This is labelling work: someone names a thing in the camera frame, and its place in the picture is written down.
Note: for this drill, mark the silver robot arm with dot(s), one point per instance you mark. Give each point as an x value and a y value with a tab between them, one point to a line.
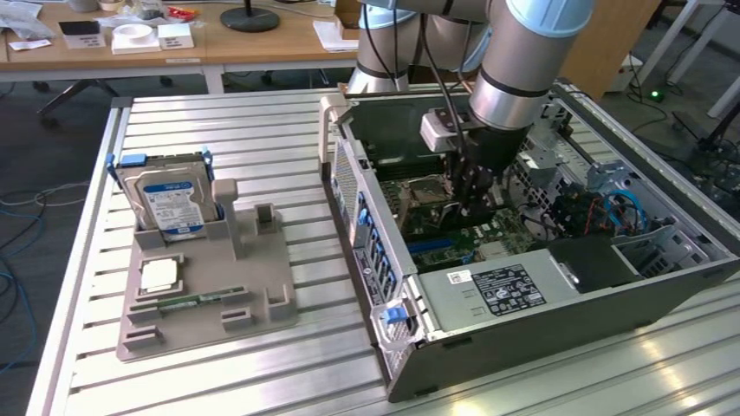
521	47

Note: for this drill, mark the cardboard box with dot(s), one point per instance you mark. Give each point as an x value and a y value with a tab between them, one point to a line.
346	15

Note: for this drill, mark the blue expansion slot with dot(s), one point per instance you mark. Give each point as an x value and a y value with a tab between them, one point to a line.
429	248

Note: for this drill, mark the red packet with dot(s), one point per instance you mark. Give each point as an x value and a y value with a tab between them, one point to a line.
181	14

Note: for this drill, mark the CPU socket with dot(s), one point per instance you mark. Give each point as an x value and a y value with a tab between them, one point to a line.
429	190

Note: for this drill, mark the white paper stack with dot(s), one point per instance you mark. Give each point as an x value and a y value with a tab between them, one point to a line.
335	39

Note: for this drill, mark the small white box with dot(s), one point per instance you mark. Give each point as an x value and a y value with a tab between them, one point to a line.
175	37

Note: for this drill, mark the flat white box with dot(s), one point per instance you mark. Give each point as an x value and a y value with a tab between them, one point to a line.
137	48

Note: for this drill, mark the grey open PC case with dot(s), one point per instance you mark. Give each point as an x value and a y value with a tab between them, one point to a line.
550	338

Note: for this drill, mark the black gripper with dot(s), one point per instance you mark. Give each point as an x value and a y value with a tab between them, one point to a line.
498	147

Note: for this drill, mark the white table frame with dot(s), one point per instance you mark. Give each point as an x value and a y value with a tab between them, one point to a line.
659	39

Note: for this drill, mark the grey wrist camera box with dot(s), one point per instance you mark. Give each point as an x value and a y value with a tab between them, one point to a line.
437	130

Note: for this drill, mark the wooden desk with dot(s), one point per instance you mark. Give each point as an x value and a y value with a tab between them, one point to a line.
261	47

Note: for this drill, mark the chipset heat sink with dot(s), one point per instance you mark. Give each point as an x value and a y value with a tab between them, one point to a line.
495	249

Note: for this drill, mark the black round lamp base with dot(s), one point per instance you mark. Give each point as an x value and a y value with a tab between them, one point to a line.
250	21

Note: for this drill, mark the office chair base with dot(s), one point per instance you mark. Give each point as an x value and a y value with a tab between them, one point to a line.
70	93

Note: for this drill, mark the green motherboard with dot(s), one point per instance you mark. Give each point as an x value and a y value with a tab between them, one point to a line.
481	242

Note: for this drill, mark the green RAM stick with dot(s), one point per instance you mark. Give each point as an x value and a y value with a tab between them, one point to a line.
191	300

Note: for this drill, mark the grey power supply unit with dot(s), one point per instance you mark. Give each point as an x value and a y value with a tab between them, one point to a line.
491	294

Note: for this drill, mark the grey plastic parts rack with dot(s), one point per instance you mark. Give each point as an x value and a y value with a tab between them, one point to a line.
255	268

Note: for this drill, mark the white tape roll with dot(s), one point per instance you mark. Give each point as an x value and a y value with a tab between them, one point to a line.
123	31

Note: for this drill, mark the silver CPU chip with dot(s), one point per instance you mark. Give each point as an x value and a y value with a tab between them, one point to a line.
161	275

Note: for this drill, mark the hard disk with blue carrier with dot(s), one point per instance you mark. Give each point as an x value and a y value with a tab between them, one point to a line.
169	199

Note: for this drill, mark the clear plastic bag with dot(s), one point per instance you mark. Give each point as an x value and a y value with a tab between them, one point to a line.
21	19

